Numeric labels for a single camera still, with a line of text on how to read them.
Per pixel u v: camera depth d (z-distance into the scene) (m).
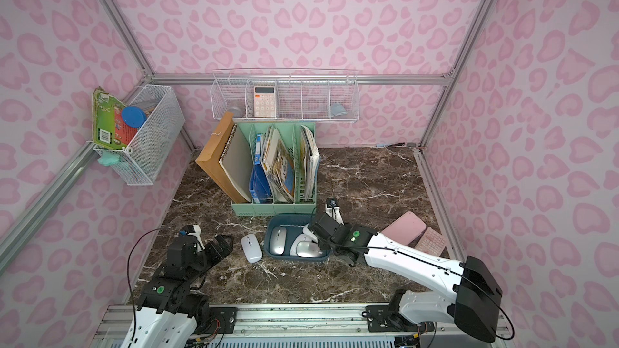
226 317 0.73
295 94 1.00
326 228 0.58
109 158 0.64
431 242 0.88
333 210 0.67
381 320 0.73
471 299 0.39
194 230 0.72
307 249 0.86
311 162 0.83
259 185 0.93
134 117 0.75
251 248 0.86
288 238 0.89
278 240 0.88
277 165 0.86
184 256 0.59
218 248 0.70
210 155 0.73
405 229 0.91
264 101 0.95
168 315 0.52
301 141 0.98
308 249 0.86
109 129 0.70
